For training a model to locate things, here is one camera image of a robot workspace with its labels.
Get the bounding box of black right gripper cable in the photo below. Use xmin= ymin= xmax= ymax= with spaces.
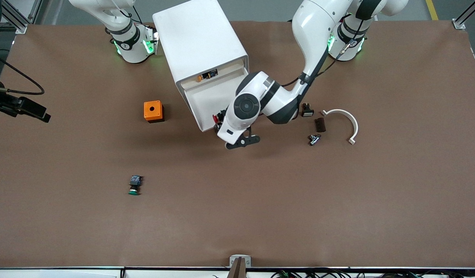
xmin=0 ymin=50 xmax=45 ymax=95

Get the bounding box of green mushroom push button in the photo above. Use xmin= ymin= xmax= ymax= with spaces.
xmin=128 ymin=175 xmax=144 ymax=196

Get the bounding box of white plastic drawer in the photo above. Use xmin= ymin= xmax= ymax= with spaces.
xmin=182 ymin=73 xmax=250 ymax=132
xmin=177 ymin=57 xmax=248 ymax=90

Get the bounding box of aluminium frame profile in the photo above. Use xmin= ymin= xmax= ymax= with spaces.
xmin=0 ymin=0 xmax=29 ymax=34
xmin=452 ymin=0 xmax=475 ymax=30

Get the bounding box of white half-ring pipe clamp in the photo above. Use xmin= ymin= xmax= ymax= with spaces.
xmin=321 ymin=109 xmax=359 ymax=145

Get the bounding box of brown post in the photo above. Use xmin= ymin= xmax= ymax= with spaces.
xmin=227 ymin=257 xmax=247 ymax=278

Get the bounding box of orange button enclosure box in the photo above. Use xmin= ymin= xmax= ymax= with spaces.
xmin=144 ymin=100 xmax=165 ymax=124

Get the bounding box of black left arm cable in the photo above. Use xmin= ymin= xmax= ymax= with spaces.
xmin=280 ymin=15 xmax=371 ymax=87

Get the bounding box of white drawer cabinet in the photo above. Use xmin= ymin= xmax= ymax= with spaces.
xmin=152 ymin=0 xmax=250 ymax=116

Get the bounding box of grey metal table bracket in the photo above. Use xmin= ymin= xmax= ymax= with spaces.
xmin=230 ymin=255 xmax=252 ymax=268

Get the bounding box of red mushroom push button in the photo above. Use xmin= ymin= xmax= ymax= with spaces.
xmin=212 ymin=110 xmax=227 ymax=132

